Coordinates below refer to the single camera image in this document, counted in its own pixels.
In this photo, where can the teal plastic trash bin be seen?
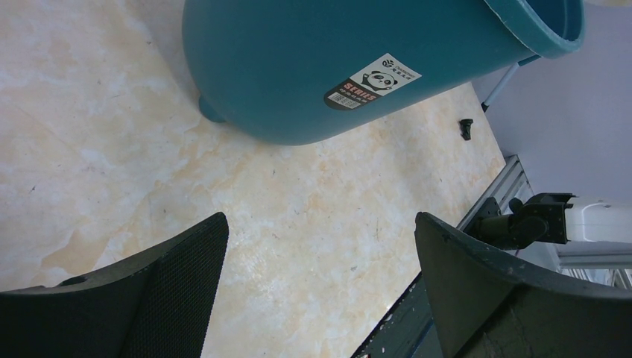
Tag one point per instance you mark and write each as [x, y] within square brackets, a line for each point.
[298, 72]

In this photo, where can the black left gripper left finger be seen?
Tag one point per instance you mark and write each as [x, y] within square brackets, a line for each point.
[156, 303]

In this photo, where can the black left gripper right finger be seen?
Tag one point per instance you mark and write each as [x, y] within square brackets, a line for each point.
[488, 303]

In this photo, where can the small black plastic clip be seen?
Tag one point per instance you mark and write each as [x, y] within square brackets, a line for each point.
[465, 126]

